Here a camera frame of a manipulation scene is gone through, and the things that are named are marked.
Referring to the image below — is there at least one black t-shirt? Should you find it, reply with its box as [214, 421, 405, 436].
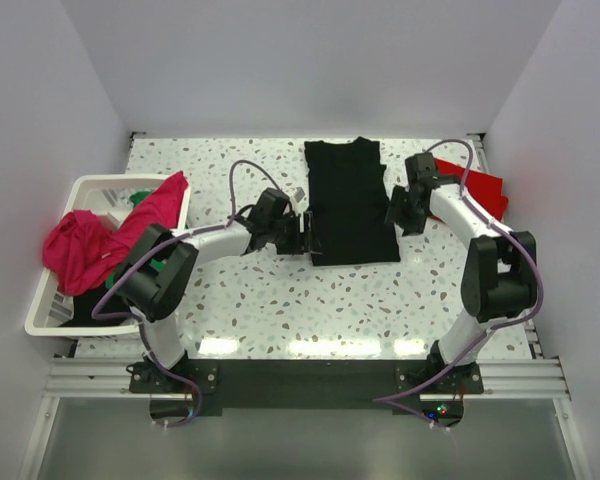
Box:
[304, 137, 400, 267]

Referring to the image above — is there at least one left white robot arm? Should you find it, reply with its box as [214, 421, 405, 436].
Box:
[110, 207, 323, 388]

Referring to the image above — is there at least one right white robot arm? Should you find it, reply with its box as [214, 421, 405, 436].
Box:
[381, 184, 544, 403]

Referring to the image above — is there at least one folded red t-shirt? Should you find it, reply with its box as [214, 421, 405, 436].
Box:
[435, 158, 509, 221]

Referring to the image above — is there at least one green t-shirt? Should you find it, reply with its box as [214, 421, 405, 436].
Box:
[107, 191, 170, 261]

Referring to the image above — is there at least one white plastic laundry basket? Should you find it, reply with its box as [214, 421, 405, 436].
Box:
[25, 174, 190, 339]

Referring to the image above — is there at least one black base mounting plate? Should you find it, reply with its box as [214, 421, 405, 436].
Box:
[126, 359, 484, 426]

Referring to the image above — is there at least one magenta t-shirt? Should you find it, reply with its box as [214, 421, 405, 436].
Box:
[42, 171, 188, 296]

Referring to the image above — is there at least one black garment in basket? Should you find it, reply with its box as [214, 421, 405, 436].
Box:
[60, 288, 131, 328]

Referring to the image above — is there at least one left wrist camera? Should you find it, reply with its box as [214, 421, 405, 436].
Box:
[248, 187, 305, 225]

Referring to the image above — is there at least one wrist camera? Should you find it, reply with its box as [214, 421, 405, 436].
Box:
[405, 153, 460, 189]
[248, 187, 305, 225]

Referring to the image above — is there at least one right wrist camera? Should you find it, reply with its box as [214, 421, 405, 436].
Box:
[405, 153, 460, 189]

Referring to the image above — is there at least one aluminium frame rail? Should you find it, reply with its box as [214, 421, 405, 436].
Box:
[17, 357, 151, 480]

